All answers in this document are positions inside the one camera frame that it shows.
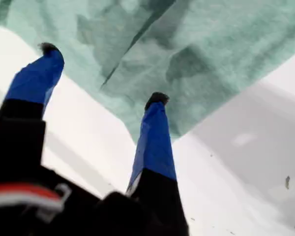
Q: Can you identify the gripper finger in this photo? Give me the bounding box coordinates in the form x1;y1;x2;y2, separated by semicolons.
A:
0;42;65;121
126;92;189;236

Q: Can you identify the pale green t-shirt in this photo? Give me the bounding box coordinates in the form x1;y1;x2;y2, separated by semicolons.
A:
0;0;295;141

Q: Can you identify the red white servo wire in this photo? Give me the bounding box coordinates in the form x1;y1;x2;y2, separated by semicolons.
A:
0;183;72;217

